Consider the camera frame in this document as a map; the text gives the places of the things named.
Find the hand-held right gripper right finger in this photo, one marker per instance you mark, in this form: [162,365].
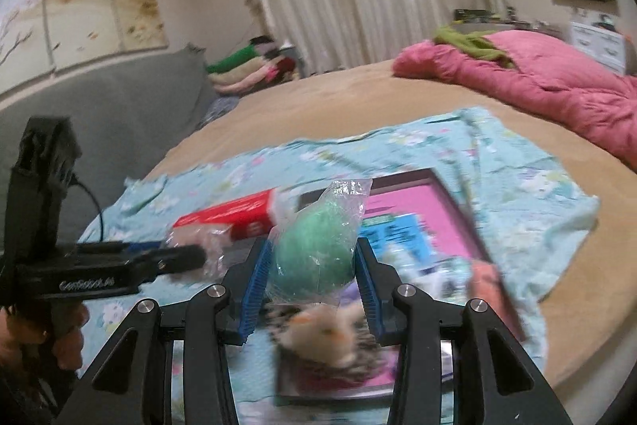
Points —
[369,300]

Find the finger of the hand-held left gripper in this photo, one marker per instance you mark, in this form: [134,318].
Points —
[179,258]
[142,246]

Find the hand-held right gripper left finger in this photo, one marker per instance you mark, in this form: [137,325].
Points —
[254,295]

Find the clear plastic bag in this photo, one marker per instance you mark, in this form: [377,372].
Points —
[214,245]

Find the leopard print scrunchie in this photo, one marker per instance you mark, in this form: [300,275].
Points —
[318,330]

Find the green sponge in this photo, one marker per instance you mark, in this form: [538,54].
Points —
[311,255]

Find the dark tray with pink sheet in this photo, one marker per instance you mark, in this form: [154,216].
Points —
[413,206]

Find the person's left hand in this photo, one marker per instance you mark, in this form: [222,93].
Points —
[69,330]

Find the red and white box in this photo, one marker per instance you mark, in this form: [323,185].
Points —
[224,213]

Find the grey quilted headboard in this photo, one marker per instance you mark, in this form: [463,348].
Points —
[124,106]

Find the dark patterned cloth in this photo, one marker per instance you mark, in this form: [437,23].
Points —
[219,111]

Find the cartoon cat printed blanket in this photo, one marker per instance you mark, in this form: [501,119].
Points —
[497,166]

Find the stack of folded clothes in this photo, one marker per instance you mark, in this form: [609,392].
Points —
[244,71]

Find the bed with tan sheet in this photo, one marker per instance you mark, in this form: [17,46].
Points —
[323,106]

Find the pink quilt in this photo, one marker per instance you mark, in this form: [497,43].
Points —
[522,71]

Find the green cloth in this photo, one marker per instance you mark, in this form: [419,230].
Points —
[468,41]

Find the white drawer cabinet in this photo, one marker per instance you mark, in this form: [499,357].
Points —
[597,46]

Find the tree wall painting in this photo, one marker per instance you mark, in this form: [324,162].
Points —
[74,7]

